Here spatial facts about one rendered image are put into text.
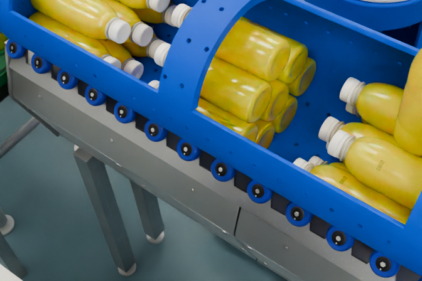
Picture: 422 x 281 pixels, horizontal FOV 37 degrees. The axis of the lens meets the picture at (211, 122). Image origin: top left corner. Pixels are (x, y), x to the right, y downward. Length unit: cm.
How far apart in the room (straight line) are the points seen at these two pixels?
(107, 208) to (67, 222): 50
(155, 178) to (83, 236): 100
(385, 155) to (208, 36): 30
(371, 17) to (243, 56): 41
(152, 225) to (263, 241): 93
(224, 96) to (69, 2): 34
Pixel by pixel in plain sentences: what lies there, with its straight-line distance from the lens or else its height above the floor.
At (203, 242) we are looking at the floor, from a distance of 211.
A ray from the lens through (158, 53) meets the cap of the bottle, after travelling 104.
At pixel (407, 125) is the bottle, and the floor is 118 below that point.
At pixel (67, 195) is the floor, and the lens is 229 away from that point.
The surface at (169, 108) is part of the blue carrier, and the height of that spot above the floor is 111.
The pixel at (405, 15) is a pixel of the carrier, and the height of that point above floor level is 99.
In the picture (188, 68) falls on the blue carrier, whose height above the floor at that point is 118.
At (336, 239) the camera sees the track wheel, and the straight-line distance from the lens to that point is 101.
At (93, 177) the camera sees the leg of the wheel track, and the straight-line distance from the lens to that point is 161.
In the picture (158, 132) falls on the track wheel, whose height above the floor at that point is 97.
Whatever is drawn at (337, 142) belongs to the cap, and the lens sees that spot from 92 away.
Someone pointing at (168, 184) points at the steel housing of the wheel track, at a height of 86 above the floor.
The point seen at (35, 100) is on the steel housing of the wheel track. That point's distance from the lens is 139.
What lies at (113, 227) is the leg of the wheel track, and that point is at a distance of 182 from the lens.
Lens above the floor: 185
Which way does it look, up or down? 51 degrees down
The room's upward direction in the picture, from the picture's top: 5 degrees counter-clockwise
